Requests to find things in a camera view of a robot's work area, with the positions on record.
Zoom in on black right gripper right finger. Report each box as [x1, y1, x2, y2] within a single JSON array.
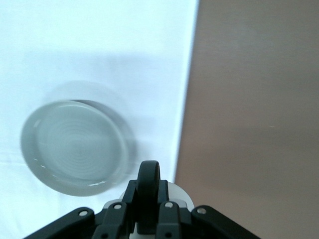
[[154, 179, 263, 239]]

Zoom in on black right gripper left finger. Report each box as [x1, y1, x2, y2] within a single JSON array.
[[24, 179, 139, 239]]

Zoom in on white mug with black handle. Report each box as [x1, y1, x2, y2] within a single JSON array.
[[103, 160, 195, 239]]

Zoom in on gray plate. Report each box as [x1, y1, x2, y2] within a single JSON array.
[[19, 99, 137, 198]]

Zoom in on white cloth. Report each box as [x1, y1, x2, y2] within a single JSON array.
[[0, 0, 200, 239]]

